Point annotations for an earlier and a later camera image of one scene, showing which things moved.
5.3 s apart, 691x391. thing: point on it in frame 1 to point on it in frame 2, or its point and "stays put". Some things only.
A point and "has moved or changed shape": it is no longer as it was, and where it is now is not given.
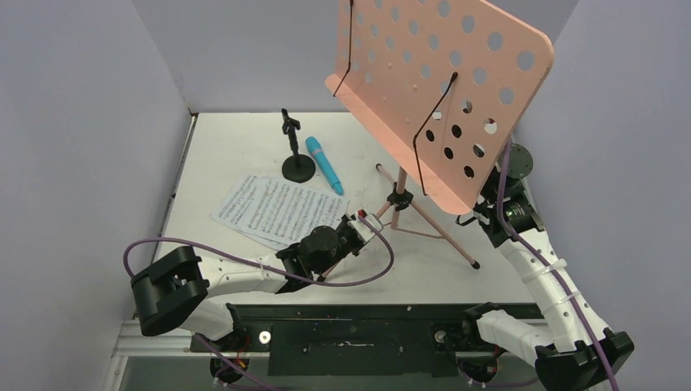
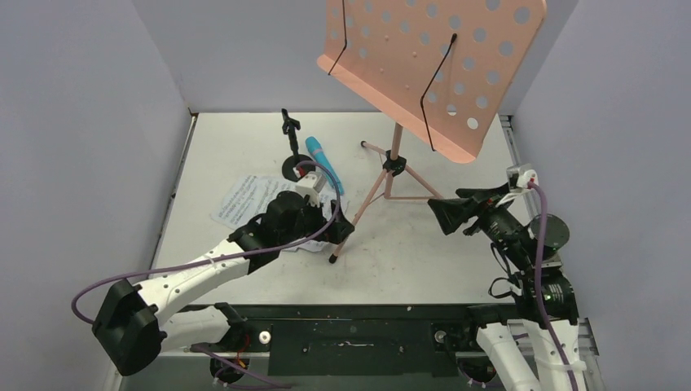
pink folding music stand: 443,84 has moved or changed shape
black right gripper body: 490,191 stays put
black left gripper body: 346,245 to 310,220
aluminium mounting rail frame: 326,340 stays put
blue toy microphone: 319,157 stays put
